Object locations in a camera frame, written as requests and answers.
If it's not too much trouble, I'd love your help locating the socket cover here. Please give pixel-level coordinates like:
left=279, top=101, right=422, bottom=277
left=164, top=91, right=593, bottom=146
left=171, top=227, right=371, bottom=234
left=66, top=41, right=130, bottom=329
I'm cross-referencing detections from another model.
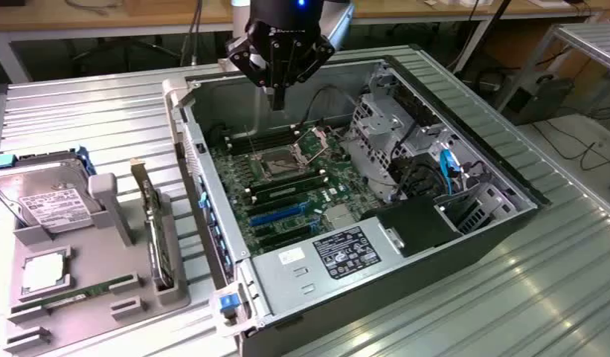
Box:
left=290, top=126, right=332, bottom=165

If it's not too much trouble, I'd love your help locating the silver cpu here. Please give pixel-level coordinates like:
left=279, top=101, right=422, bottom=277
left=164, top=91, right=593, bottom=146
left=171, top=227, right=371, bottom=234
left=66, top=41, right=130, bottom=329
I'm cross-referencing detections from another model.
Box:
left=20, top=254, right=71, bottom=292

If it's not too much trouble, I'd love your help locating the cpu socket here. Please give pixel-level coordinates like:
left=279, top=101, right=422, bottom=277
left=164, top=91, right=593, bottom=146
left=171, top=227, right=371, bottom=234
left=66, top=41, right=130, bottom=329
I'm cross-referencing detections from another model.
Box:
left=258, top=147, right=307, bottom=180

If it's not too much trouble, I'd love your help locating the black chair base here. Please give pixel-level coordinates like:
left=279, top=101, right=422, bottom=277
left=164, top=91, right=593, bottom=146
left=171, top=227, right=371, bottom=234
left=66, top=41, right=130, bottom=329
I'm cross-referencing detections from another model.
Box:
left=70, top=33, right=183, bottom=70

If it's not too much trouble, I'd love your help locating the metal slat side table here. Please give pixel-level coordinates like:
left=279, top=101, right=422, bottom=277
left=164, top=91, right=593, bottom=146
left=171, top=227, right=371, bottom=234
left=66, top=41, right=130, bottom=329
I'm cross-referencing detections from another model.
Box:
left=493, top=22, right=610, bottom=112

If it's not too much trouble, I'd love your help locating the black gpu card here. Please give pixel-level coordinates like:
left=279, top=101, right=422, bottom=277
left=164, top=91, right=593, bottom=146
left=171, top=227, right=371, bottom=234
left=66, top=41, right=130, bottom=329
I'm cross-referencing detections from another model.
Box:
left=127, top=157, right=176, bottom=292

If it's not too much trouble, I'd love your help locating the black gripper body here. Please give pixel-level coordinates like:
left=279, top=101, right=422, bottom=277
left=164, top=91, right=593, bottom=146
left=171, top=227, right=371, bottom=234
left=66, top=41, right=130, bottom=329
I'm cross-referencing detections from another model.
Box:
left=244, top=0, right=327, bottom=90

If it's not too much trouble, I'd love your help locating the blue expansion slot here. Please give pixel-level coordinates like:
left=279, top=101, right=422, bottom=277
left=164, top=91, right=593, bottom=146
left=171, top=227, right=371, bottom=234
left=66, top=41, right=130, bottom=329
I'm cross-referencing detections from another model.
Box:
left=247, top=202, right=310, bottom=228

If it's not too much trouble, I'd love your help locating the black wire in case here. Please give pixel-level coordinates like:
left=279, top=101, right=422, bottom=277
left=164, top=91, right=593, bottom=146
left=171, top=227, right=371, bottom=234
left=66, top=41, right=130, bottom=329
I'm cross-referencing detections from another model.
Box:
left=302, top=85, right=362, bottom=126

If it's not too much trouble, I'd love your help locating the wooden desk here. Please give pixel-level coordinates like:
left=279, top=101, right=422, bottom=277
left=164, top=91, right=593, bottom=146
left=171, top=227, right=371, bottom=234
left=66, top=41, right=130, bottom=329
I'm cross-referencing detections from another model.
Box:
left=0, top=0, right=610, bottom=85

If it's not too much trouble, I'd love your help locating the black box under desk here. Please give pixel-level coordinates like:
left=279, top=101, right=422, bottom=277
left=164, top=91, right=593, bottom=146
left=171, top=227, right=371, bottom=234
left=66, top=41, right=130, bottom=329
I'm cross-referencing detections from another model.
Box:
left=503, top=73, right=575, bottom=126

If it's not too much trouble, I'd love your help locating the silver power supply unit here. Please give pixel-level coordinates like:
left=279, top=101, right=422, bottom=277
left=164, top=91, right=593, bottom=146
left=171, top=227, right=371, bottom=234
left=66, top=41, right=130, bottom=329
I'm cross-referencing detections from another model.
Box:
left=248, top=217, right=411, bottom=321

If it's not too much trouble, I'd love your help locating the grey hanging cable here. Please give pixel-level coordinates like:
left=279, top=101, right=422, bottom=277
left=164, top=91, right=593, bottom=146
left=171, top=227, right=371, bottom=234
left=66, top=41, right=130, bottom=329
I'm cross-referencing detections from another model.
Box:
left=187, top=0, right=208, bottom=67

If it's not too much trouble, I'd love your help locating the silver chipset heat sink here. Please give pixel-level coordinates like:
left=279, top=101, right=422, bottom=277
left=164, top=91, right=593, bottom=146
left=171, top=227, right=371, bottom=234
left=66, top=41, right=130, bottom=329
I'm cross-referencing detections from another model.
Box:
left=324, top=206, right=362, bottom=228

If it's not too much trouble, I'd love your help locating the green motherboard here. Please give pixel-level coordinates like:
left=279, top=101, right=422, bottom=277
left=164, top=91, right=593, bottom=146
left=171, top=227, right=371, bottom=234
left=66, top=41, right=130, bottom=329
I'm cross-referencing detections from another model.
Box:
left=204, top=122, right=382, bottom=258

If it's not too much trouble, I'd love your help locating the silver disk bay cage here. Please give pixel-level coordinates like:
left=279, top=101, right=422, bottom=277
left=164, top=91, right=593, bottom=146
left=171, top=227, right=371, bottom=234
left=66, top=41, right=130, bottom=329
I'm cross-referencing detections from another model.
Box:
left=343, top=92, right=422, bottom=204

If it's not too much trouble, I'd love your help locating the open black pc case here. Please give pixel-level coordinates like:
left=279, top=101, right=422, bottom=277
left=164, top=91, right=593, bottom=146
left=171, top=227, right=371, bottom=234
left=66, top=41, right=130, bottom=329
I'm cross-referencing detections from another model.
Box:
left=162, top=44, right=554, bottom=357

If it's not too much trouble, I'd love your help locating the blue sata wire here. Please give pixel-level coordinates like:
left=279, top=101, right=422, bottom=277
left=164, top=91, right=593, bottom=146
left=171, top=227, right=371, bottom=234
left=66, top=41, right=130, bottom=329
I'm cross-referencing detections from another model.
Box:
left=438, top=148, right=461, bottom=196

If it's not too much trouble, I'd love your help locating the black plastic fan shroud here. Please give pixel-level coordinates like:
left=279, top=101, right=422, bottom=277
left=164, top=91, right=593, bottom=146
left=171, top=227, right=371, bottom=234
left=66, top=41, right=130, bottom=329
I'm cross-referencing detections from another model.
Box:
left=375, top=196, right=466, bottom=258

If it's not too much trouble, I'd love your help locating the black floor cable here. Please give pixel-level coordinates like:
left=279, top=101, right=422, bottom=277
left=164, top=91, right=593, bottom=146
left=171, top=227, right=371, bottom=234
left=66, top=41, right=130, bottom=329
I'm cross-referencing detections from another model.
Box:
left=531, top=118, right=610, bottom=173

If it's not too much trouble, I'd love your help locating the installed ram stick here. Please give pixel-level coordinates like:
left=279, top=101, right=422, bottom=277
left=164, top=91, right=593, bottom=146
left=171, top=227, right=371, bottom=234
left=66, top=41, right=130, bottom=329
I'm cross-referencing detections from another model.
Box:
left=248, top=173, right=327, bottom=199

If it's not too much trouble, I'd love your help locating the hard disk with blue bracket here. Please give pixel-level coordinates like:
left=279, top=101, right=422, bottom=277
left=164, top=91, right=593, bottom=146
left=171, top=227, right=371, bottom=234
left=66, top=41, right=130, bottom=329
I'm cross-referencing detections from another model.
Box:
left=0, top=148, right=96, bottom=234

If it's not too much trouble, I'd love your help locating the green ram stick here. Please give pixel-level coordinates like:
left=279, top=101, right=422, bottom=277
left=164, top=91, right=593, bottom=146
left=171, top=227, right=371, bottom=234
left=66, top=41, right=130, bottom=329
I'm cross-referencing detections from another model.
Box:
left=10, top=277, right=138, bottom=312

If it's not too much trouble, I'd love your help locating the grey parts rack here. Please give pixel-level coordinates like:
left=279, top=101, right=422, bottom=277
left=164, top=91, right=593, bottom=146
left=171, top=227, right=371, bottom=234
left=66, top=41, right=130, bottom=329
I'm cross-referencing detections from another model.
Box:
left=2, top=173, right=192, bottom=354

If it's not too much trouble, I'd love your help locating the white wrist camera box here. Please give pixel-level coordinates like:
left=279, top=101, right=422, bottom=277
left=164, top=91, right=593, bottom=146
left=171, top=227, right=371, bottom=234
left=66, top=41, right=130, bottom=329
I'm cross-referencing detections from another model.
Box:
left=219, top=36, right=266, bottom=74

